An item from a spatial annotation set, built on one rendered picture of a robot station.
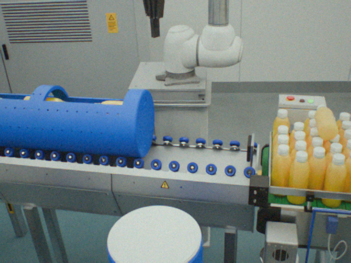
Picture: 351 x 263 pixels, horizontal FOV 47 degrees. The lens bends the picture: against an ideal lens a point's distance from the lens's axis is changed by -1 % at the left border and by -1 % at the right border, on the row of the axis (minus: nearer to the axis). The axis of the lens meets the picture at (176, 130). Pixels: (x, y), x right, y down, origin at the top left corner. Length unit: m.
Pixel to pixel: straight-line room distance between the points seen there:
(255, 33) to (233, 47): 2.35
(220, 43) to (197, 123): 0.43
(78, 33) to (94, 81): 0.39
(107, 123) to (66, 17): 1.66
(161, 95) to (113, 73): 1.18
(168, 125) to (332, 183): 0.96
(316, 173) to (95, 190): 0.91
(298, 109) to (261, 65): 2.63
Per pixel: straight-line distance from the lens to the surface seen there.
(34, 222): 2.18
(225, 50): 2.00
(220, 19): 2.00
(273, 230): 1.53
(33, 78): 3.44
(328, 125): 1.57
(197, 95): 2.06
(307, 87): 4.62
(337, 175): 1.52
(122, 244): 1.24
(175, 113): 2.11
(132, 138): 1.59
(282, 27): 4.36
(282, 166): 1.53
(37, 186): 1.95
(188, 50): 2.03
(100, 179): 1.78
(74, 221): 2.97
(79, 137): 1.67
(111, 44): 3.13
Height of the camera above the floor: 1.90
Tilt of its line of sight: 29 degrees down
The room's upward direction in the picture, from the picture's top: 3 degrees counter-clockwise
